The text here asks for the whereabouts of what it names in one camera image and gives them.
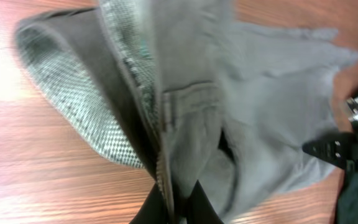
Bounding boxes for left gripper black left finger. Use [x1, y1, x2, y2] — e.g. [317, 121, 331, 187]
[129, 184, 168, 224]

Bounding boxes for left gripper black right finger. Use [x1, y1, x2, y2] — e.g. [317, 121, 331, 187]
[186, 181, 223, 224]

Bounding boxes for grey cotton shorts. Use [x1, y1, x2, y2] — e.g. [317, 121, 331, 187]
[15, 0, 358, 223]

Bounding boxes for black shorts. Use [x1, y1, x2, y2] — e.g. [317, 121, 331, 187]
[334, 172, 358, 224]

